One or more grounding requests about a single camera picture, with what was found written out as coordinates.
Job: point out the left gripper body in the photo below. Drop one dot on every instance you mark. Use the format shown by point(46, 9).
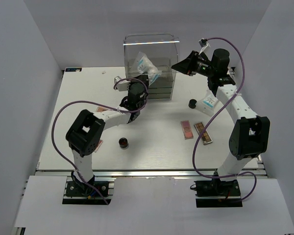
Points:
point(141, 82)

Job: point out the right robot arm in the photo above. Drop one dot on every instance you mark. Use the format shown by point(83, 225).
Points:
point(249, 137)

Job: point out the round-pan orange palette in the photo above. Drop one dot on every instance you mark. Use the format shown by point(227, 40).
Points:
point(98, 146)

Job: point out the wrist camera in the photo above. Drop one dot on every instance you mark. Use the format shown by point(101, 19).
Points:
point(204, 44)
point(121, 84)

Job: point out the pink blush palette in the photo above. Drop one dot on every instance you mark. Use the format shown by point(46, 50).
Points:
point(187, 131)

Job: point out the aluminium table rail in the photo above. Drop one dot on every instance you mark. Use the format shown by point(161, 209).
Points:
point(125, 173)

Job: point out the blue label sticker left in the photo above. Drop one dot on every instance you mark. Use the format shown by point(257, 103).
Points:
point(73, 69)

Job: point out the clear acrylic drawer organizer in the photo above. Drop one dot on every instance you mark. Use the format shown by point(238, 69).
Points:
point(162, 49)

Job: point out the black jar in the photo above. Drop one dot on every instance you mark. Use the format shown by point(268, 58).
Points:
point(192, 103)

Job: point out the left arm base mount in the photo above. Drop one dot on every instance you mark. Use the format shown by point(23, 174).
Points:
point(74, 195)

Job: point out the amber glass jar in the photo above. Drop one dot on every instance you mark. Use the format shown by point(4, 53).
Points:
point(123, 143)

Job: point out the cotton pad bag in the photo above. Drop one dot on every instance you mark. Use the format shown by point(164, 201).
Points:
point(207, 104)
point(142, 65)

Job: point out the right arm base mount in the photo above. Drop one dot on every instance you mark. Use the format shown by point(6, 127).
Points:
point(215, 193)

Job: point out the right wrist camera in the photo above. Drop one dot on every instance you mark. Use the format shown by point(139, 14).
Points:
point(204, 44)

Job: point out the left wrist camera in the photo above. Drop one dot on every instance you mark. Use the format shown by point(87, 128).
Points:
point(121, 84)

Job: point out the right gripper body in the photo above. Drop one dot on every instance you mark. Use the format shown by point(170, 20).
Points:
point(199, 66)

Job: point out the four-pan nude palette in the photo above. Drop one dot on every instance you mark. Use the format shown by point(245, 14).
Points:
point(101, 109)

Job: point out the brown eyeshadow palette long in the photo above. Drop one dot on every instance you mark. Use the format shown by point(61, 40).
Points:
point(205, 137)

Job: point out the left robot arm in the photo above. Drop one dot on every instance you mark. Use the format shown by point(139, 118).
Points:
point(84, 135)

